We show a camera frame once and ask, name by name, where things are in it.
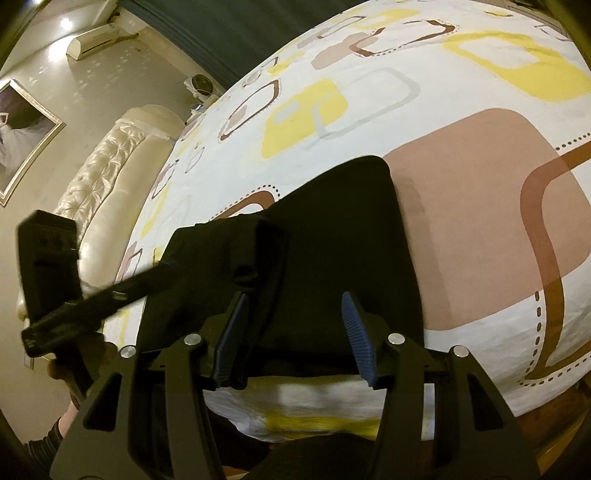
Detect patterned white yellow bedsheet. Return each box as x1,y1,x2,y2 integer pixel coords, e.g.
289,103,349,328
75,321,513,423
102,0,591,444

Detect person's dark clothing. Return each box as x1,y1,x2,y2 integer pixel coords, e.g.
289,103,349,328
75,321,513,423
208,406,384,480

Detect person's left forearm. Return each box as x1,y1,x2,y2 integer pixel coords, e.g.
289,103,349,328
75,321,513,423
21,397,86,480

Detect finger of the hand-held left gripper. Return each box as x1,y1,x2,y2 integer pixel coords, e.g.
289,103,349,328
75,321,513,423
99,258,185,308

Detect dark teal curtain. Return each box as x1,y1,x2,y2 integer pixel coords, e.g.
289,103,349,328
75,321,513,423
127,0,370,90

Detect cream tufted headboard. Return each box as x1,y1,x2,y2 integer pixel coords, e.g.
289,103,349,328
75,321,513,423
16,105,185,358

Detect white wall air conditioner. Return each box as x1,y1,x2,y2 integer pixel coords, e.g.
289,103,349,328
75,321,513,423
66,23,126,60

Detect silver framed wall picture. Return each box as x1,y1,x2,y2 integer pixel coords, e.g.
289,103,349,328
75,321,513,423
0,78,66,207

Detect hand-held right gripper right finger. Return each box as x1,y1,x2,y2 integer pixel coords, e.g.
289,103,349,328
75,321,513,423
341,292,541,480

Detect black pants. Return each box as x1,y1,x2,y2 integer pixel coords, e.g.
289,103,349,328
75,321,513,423
139,155,428,388

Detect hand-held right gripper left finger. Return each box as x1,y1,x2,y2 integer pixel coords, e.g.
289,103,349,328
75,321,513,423
51,291,252,480

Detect small white fan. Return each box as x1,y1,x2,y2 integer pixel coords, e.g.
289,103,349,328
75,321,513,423
184,74,217,100

